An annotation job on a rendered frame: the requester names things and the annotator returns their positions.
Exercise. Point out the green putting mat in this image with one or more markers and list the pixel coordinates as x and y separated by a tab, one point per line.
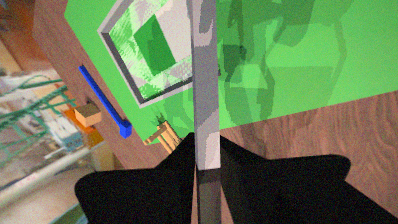
276	57

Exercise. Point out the tan cube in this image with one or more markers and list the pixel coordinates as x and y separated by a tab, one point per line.
88	114

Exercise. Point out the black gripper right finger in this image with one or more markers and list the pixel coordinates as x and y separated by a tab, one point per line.
250	182

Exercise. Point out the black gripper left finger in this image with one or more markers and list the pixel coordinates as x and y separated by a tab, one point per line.
167	186

